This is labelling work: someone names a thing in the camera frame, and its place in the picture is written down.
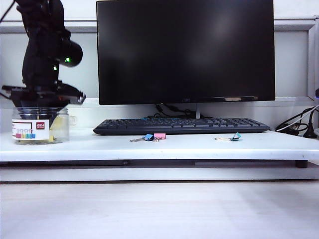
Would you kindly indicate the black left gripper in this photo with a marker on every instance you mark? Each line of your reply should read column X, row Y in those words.
column 37, row 93

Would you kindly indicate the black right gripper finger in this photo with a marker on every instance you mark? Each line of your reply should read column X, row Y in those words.
column 317, row 93

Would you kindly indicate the round transparent plastic box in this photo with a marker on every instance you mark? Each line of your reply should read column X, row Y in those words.
column 61, row 134

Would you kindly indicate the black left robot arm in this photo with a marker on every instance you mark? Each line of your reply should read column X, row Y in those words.
column 42, row 37

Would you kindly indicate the black power plug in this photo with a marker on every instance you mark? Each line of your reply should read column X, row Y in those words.
column 310, row 133

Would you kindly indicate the teal binder clip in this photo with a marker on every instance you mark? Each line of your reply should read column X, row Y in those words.
column 236, row 137

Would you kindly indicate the blue binder clip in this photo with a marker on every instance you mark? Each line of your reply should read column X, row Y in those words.
column 148, row 136

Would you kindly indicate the silver monitor stand leg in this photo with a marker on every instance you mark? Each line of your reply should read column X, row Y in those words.
column 198, row 112

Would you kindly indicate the pink binder clip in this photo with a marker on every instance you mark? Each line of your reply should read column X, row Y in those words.
column 159, row 136

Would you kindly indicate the black computer monitor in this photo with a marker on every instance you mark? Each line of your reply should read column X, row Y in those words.
column 184, row 49

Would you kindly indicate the white raised desk board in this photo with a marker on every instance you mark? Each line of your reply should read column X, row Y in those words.
column 174, row 149

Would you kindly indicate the black computer keyboard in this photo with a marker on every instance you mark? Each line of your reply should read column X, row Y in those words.
column 179, row 125

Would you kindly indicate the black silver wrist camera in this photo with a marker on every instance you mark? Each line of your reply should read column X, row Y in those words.
column 82, row 98

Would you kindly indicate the grey partition frame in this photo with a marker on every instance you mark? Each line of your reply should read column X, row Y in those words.
column 294, row 26

